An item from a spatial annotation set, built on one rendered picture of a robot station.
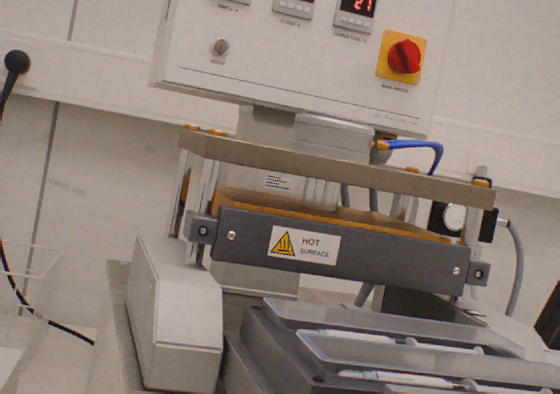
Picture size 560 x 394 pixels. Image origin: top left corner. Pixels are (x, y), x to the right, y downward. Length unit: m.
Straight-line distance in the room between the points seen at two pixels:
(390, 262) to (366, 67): 0.30
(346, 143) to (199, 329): 0.25
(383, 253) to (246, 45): 0.31
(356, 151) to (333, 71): 0.18
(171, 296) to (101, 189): 0.77
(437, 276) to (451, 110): 0.72
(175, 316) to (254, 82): 0.37
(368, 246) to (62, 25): 0.81
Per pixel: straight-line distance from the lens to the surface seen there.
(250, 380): 0.48
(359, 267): 0.66
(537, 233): 1.46
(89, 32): 1.33
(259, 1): 0.86
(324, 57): 0.88
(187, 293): 0.57
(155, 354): 0.54
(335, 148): 0.71
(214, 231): 0.62
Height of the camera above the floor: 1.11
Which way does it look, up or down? 3 degrees down
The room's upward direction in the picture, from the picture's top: 11 degrees clockwise
